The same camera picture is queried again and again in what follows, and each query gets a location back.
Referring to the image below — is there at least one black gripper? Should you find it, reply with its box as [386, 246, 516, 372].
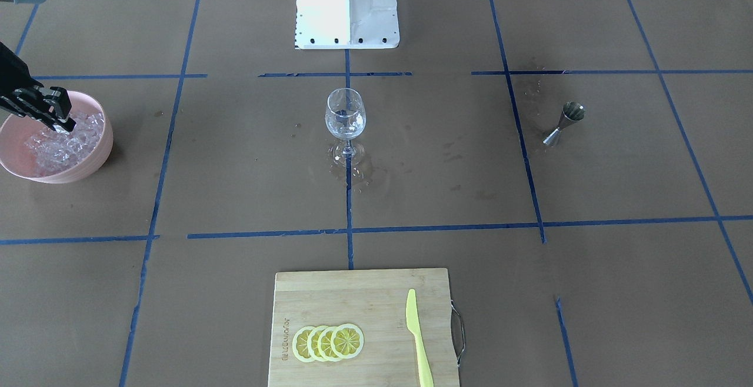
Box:
[1, 43, 76, 131]

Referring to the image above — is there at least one steel double jigger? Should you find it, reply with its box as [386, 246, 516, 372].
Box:
[542, 101, 585, 146]

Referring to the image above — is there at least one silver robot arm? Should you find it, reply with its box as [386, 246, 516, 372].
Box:
[1, 0, 76, 134]

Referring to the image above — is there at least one ice cubes pile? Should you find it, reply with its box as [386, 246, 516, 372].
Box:
[24, 111, 105, 177]

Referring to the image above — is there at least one clear wine glass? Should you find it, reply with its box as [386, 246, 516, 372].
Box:
[325, 88, 366, 167]

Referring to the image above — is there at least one pink bowl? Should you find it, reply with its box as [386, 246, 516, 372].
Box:
[1, 91, 114, 184]

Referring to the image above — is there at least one lemon slice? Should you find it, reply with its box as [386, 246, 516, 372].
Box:
[292, 326, 315, 363]
[331, 323, 365, 359]
[306, 325, 328, 361]
[316, 327, 342, 362]

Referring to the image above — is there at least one yellow plastic knife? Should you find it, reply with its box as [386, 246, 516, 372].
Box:
[404, 288, 435, 386]

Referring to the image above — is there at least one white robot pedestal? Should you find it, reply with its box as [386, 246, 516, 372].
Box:
[294, 0, 401, 50]

